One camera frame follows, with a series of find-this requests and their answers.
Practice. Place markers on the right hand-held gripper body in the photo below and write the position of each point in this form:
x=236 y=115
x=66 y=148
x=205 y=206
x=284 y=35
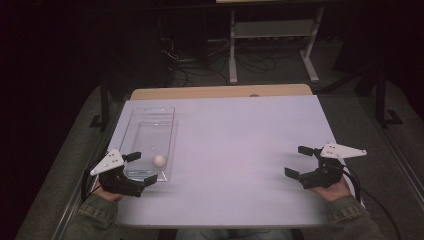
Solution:
x=321 y=176

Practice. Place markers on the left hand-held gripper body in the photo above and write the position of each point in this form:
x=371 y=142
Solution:
x=118 y=183

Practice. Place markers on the small white ball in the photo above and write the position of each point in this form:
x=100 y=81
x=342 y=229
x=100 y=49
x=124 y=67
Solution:
x=159 y=160

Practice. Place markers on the clear plastic tray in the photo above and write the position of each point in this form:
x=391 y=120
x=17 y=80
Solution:
x=151 y=133

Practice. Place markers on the person's left hand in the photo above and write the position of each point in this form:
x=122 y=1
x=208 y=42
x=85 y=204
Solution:
x=110 y=196

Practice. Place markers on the person's right hand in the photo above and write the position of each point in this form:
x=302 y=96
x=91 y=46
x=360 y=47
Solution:
x=331 y=192

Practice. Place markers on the black metal stand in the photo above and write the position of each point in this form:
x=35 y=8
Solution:
x=104 y=100
x=380 y=100

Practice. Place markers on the white metal stand frame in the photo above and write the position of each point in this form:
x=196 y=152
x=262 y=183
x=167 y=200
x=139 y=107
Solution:
x=273 y=29

